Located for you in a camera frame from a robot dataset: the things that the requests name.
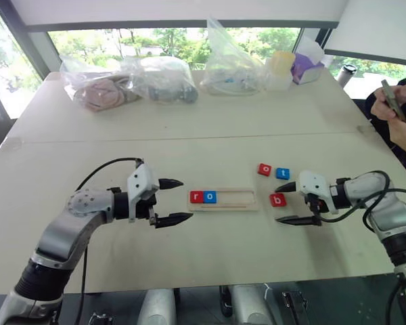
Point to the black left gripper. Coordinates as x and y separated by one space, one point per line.
143 208

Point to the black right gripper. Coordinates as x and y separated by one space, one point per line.
320 206

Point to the grey smartphone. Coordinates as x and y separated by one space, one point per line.
391 98

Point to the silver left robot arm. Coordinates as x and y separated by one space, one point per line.
57 233

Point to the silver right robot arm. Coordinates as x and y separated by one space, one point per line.
392 210

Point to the red letter block b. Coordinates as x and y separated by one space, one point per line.
277 200

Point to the red letter block r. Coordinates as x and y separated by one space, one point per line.
196 197

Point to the blue letter block t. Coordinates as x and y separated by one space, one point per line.
283 174

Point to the blue letter block o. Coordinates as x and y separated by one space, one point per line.
209 197

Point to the red letter block o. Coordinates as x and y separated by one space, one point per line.
264 169

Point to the wooden letter tray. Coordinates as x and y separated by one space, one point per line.
237 198

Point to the silver rounded robot shape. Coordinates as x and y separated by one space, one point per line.
250 304
157 308

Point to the person right hand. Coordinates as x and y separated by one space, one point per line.
384 105

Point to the plastic bag with grey items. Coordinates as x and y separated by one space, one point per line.
165 81

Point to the plastic bag with pink cloth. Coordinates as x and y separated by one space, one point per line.
98 91

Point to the yellow lidded plastic container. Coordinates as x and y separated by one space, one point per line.
280 69

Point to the purple and white box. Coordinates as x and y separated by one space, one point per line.
306 69

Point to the white cup with black lid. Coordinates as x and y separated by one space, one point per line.
346 74

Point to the tall clear plastic bag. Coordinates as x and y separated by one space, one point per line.
226 67

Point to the white roller blind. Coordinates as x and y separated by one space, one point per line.
176 11
379 27

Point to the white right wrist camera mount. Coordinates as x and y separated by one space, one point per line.
313 184

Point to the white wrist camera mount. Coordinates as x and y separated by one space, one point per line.
313 184
140 179

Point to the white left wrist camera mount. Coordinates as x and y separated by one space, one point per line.
140 179

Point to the black metal bracket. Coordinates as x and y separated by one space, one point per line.
295 308

